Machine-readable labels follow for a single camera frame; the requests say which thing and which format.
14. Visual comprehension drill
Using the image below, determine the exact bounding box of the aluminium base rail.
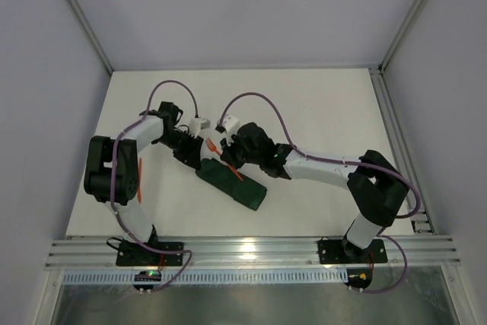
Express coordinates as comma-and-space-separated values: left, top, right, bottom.
45, 235, 460, 269

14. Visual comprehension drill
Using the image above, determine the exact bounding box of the orange plastic fork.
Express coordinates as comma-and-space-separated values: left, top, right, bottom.
205, 138, 244, 182

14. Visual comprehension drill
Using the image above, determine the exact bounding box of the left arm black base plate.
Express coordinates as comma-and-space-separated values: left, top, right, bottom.
116, 241, 183, 267

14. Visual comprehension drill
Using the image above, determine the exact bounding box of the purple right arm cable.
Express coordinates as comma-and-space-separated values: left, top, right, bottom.
217, 92, 422, 295

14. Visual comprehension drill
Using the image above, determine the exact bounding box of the orange plastic knife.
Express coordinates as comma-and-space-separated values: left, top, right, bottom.
136, 158, 143, 204

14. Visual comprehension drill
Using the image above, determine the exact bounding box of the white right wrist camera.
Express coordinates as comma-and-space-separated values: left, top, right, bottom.
216, 114, 240, 145

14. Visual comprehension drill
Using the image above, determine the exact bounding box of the black controller board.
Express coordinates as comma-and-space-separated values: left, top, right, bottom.
345, 269, 373, 291
132, 270, 161, 292

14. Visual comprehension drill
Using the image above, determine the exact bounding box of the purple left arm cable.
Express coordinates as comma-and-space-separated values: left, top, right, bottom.
110, 80, 199, 298

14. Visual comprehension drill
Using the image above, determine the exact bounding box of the aluminium frame rail right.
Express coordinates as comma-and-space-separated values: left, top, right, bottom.
368, 69, 436, 235

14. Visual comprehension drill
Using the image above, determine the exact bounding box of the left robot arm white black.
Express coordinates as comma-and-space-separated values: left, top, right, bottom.
84, 101, 210, 254

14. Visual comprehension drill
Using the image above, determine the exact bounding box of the left black controller board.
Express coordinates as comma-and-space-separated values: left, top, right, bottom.
132, 270, 161, 292

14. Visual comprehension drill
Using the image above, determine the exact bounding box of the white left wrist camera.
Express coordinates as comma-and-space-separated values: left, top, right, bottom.
189, 117, 211, 139

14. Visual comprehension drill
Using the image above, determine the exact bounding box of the aluminium frame post left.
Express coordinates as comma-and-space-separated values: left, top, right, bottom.
65, 0, 114, 75

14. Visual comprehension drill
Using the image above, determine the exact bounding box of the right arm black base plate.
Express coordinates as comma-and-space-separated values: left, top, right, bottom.
317, 238, 388, 264

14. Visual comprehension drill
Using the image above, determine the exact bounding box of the aluminium frame post right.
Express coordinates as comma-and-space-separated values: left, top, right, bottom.
378, 0, 428, 74

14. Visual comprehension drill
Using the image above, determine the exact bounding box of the green cloth napkin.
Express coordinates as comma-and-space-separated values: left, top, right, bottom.
196, 158, 267, 211

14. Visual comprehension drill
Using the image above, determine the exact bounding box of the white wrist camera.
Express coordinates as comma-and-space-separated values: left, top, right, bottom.
189, 117, 211, 139
216, 114, 240, 145

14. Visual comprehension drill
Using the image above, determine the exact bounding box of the right black controller board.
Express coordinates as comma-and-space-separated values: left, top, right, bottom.
345, 269, 373, 291

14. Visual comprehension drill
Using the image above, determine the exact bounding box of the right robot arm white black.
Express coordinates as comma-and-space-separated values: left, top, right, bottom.
216, 123, 409, 263

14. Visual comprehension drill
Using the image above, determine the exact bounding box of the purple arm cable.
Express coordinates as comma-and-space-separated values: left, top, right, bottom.
217, 92, 422, 295
110, 80, 199, 298

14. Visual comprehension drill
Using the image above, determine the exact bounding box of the aluminium frame post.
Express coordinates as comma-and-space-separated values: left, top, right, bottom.
65, 0, 114, 75
378, 0, 428, 74

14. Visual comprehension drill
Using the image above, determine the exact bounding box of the slotted grey cable duct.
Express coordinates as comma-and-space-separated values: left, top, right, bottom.
62, 267, 347, 285

